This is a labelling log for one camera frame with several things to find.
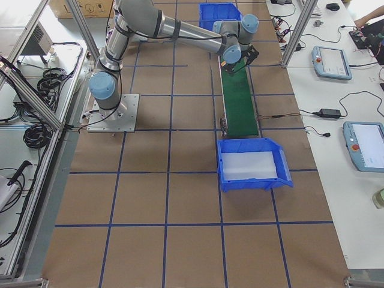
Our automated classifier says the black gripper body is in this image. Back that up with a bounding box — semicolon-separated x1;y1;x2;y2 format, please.
235;44;259;66

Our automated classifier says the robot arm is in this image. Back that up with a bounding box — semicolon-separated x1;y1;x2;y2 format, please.
89;1;259;121

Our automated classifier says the green conveyor belt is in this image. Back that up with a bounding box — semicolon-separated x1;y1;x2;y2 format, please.
220;60;259;138

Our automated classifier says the left blue plastic bin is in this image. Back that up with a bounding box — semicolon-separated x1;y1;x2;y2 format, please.
199;2;241;30

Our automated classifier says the blue plastic bin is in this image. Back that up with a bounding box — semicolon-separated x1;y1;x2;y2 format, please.
199;2;241;30
217;138;293;192

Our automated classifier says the left teach pendant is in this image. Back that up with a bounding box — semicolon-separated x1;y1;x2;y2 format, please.
311;46;352;80

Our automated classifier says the teach pendant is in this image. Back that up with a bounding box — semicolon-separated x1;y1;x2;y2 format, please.
311;46;352;80
343;121;383;173

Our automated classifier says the black power brick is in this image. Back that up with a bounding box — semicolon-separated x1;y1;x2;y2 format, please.
319;109;341;119

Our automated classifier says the right blue plastic bin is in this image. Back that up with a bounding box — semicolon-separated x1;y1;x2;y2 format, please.
217;138;293;192

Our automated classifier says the white foam pad right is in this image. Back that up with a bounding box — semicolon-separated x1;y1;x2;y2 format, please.
222;151;277;181

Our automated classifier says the right teach pendant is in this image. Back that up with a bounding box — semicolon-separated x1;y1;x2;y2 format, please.
343;121;383;173

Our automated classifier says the red black wire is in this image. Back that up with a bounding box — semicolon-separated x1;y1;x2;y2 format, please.
257;113;301;121

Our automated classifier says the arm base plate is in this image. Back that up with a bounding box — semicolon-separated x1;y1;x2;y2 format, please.
86;94;140;133

